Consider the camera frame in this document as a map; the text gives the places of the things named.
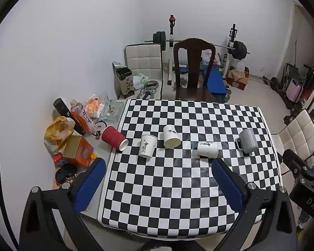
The white squat rack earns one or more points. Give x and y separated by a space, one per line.
171 44

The red ribbed paper cup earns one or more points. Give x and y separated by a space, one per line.
113 137

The black round lid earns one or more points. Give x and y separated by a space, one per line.
65 174

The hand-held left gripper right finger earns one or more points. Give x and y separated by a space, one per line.
227 185

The clear plastic bag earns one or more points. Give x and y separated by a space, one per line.
238 66

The grey ribbed mug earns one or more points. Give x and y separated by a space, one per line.
248 141

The black white checkered tablecloth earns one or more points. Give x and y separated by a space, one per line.
183 188

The black folded trolley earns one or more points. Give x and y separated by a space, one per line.
287 75

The white bamboo print paper cup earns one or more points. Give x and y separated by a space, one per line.
171 136

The white padded chair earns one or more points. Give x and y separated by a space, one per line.
144 60
295 133

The white paper cup green print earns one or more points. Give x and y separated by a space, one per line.
207 149

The yellow plastic bag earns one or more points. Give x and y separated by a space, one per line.
59 129

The clear plastic bottle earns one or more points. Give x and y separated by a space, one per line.
75 107

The white red plastic bag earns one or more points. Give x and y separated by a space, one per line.
208 57

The blue bench pad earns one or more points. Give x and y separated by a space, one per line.
215 82

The black tea box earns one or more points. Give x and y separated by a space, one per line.
123 82

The orange drink bottle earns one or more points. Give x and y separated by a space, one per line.
84 120

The orange gift box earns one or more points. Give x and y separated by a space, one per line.
78 150

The black cylinder bottle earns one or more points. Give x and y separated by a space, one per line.
64 108

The cardboard box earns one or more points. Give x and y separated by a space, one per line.
238 79

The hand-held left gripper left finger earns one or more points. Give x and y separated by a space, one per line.
90 185

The clear bag with orange contents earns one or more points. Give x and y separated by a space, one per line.
94 106

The pink suitcase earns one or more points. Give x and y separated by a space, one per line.
295 90

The white calligraphy paper cup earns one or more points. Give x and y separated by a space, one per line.
147 146

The black dumbbell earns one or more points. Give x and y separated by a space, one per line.
272 81

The person's leg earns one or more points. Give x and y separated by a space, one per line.
303 219

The chrome weight plates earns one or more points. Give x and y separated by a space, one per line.
148 89

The glass ashtray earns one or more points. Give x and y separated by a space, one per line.
111 109

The barbell with black plates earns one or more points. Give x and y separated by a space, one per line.
239 49

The white green plastic bag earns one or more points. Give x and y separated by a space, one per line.
140 81

